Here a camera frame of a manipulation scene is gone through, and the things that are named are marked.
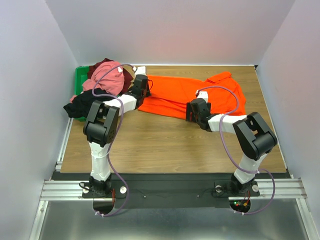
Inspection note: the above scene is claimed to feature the pink t shirt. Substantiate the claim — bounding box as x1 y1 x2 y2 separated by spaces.
69 61 126 102

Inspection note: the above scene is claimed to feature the maroon t shirt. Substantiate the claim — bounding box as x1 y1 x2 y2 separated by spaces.
82 58 133 96

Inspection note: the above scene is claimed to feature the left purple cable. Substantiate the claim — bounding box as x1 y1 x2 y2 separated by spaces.
91 63 131 218

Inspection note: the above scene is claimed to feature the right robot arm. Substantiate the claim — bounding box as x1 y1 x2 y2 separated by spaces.
185 98 278 195

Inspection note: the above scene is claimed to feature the purple cable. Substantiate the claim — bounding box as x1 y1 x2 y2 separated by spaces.
91 63 131 218
196 86 276 217

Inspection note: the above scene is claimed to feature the green plastic bin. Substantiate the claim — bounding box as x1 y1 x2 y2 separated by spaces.
74 66 90 122

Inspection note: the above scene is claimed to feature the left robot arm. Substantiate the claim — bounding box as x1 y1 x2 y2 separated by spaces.
83 74 150 197

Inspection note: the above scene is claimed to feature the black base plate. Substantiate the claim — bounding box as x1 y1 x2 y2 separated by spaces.
53 173 260 214

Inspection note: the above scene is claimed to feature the black t shirt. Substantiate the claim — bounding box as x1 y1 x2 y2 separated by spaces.
63 89 114 119

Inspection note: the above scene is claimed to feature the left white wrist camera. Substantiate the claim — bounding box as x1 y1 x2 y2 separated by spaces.
132 66 147 76

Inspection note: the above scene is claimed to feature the orange t shirt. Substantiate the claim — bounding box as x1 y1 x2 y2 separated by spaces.
138 71 246 119

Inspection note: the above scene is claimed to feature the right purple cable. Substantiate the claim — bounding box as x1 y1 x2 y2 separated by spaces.
196 86 276 217

